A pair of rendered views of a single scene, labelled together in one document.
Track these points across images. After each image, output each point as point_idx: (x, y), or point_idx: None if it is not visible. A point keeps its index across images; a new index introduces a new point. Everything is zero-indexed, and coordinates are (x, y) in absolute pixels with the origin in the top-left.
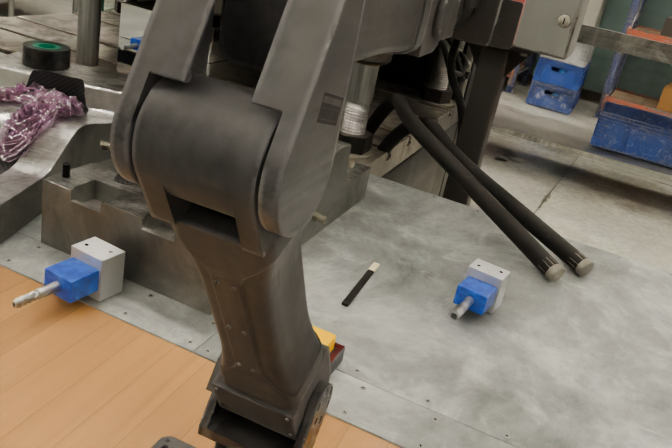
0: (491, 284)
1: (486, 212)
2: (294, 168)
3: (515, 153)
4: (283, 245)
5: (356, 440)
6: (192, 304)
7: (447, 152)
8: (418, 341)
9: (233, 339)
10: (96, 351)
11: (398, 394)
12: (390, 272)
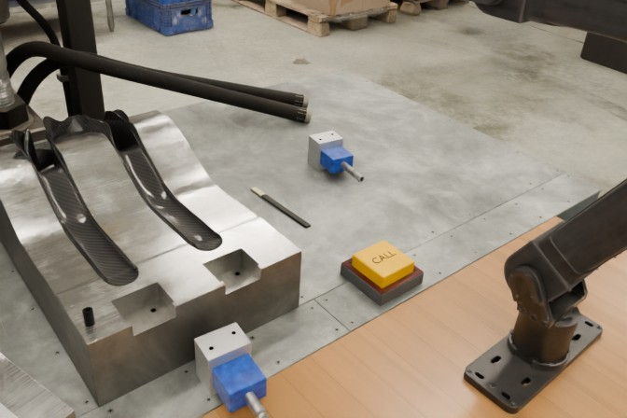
0: (337, 146)
1: (229, 103)
2: None
3: None
4: None
5: (466, 278)
6: (283, 312)
7: (157, 73)
8: (365, 209)
9: None
10: (332, 396)
11: (424, 242)
12: (267, 187)
